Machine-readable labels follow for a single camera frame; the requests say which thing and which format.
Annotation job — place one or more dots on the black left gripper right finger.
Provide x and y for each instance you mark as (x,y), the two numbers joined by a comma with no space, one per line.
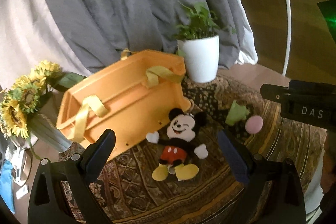
(284,204)

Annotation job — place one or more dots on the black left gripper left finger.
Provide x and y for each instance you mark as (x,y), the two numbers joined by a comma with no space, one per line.
(48,202)

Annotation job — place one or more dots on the grey ribbed flower vase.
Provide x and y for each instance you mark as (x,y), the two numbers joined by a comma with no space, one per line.
(43,128)

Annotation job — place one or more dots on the blue cloth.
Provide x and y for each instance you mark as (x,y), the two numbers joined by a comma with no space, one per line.
(7,185)

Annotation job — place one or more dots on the pink plush ball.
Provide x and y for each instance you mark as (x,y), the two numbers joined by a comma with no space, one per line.
(254,124)

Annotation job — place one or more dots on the green plush toy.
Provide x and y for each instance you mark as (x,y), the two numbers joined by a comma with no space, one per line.
(236,113)

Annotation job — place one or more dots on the sunflower bouquet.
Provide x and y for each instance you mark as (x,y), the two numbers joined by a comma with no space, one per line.
(29,93)

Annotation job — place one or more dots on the patterned brown rug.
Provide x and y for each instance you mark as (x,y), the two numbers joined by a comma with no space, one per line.
(127,193)

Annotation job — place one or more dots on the orange storage basket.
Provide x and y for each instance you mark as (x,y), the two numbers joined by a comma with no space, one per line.
(132,97)

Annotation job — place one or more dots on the Mickey Mouse plush toy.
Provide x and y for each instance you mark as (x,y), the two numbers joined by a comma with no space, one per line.
(179,145)

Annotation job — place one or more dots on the white plant pot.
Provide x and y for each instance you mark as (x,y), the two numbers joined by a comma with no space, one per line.
(201,58)

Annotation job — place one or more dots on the green potted plant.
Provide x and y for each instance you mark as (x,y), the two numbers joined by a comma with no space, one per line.
(201,23)

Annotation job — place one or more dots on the beige curtain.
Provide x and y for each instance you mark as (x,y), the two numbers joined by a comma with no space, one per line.
(29,35)

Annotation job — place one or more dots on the grey curtain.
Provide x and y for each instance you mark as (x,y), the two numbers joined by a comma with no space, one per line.
(98,30)

